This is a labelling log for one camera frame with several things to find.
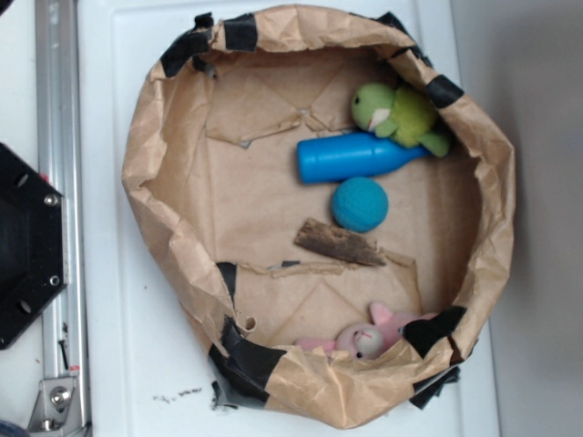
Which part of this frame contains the brown wood chip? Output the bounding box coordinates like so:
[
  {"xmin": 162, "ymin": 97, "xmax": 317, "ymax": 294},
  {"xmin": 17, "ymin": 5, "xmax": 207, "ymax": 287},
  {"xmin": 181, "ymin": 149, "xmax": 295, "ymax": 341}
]
[{"xmin": 294, "ymin": 218, "xmax": 386, "ymax": 267}]

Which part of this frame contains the brown paper bag bin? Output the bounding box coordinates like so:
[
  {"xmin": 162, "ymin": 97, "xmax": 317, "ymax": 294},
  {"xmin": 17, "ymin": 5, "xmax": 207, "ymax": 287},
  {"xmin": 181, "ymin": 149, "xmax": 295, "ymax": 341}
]
[{"xmin": 122, "ymin": 5, "xmax": 516, "ymax": 429}]

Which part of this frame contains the blue foam ball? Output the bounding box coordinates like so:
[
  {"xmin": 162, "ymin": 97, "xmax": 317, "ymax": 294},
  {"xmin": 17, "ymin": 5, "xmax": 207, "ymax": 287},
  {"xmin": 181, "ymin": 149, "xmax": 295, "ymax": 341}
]
[{"xmin": 332, "ymin": 178, "xmax": 389, "ymax": 233}]

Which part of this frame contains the blue plastic bowling pin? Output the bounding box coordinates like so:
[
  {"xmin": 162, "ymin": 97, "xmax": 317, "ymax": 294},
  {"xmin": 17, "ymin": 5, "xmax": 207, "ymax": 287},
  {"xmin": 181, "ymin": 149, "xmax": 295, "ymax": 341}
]
[{"xmin": 297, "ymin": 132, "xmax": 431, "ymax": 184}]

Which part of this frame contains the pink plush bunny toy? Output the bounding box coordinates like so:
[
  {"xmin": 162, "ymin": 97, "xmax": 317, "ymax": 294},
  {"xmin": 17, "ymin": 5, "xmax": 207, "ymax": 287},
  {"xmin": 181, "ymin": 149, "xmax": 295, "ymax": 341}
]
[{"xmin": 295, "ymin": 301, "xmax": 437, "ymax": 361}]

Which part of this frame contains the green plush turtle toy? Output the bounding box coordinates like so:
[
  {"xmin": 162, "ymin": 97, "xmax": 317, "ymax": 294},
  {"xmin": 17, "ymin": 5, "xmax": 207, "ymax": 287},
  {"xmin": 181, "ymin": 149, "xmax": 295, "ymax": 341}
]
[{"xmin": 351, "ymin": 83, "xmax": 451, "ymax": 158}]

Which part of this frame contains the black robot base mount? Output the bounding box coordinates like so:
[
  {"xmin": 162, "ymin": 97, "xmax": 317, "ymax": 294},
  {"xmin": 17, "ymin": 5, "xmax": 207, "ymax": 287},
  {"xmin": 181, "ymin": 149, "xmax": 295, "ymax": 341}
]
[{"xmin": 1, "ymin": 145, "xmax": 66, "ymax": 351}]

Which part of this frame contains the aluminium rail frame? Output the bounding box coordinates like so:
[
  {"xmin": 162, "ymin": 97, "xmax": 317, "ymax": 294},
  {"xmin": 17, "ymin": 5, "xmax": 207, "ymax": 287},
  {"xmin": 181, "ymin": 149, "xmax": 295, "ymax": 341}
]
[{"xmin": 28, "ymin": 1, "xmax": 92, "ymax": 436}]

